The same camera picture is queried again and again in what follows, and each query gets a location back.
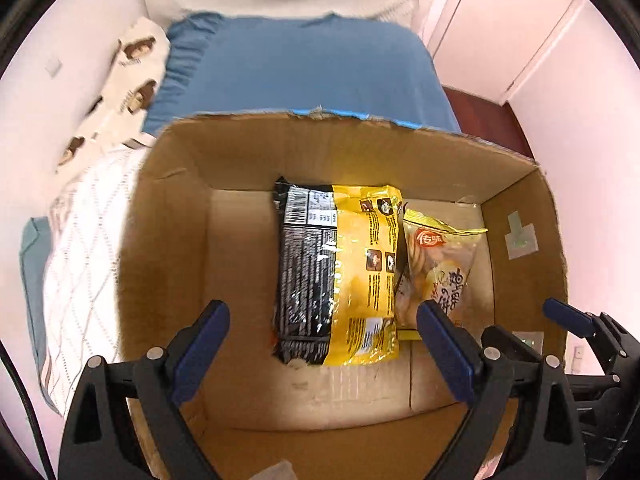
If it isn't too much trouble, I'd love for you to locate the yellow rice cracker bag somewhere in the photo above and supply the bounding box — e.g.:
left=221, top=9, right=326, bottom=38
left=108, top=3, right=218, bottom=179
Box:
left=395, top=208, right=487, bottom=340

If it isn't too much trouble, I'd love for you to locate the teal folded cloth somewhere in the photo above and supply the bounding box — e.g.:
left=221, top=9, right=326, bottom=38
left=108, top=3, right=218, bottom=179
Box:
left=18, top=217, right=55, bottom=410

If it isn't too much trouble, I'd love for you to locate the cardboard milk box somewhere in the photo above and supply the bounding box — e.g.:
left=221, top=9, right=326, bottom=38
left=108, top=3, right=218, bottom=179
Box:
left=117, top=114, right=567, bottom=479

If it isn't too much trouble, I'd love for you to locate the white diamond pattern blanket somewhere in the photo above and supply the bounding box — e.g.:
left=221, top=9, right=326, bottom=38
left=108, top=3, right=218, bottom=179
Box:
left=41, top=148, right=149, bottom=416

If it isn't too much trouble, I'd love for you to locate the black cable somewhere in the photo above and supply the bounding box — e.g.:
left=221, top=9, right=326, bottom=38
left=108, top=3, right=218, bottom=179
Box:
left=0, top=340, right=57, bottom=480

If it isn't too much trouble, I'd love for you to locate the yellow black biscuit pack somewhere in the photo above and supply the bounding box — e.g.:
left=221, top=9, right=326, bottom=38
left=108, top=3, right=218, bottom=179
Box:
left=273, top=178, right=402, bottom=366

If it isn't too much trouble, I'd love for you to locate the bear pattern pillow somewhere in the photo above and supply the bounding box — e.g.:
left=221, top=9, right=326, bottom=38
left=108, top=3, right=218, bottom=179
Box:
left=55, top=18, right=170, bottom=182

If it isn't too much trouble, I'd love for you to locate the blue bed sheet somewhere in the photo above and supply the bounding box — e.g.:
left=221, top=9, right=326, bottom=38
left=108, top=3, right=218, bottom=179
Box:
left=143, top=13, right=460, bottom=136

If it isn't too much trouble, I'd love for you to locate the white door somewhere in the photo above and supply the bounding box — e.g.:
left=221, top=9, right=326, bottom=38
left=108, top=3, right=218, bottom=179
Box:
left=427, top=0, right=585, bottom=105

